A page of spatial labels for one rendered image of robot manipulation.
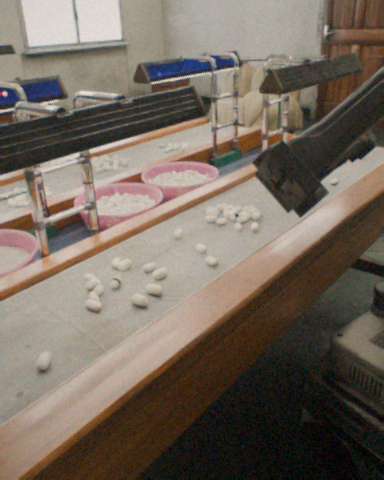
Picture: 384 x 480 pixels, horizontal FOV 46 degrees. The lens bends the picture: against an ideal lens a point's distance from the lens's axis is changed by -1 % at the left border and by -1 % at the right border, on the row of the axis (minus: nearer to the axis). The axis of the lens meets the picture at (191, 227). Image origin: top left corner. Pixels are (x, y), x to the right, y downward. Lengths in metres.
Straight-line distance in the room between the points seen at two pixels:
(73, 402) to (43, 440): 0.07
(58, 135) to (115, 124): 0.13
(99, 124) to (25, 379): 0.48
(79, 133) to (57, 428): 0.50
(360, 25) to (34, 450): 5.54
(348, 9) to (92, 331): 5.36
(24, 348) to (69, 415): 0.22
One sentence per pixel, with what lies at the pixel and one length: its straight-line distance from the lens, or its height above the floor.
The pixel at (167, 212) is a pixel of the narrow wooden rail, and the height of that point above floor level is 0.76.
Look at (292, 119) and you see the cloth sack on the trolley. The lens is 4.37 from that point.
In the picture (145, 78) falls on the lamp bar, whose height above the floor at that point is 1.06.
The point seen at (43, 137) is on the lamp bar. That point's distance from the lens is 0.85.
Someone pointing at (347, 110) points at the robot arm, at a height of 1.15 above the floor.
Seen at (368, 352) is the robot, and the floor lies 0.47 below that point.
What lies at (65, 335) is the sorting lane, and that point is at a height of 0.74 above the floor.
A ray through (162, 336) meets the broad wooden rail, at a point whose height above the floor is 0.76.
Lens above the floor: 1.27
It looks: 25 degrees down
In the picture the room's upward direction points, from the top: 2 degrees counter-clockwise
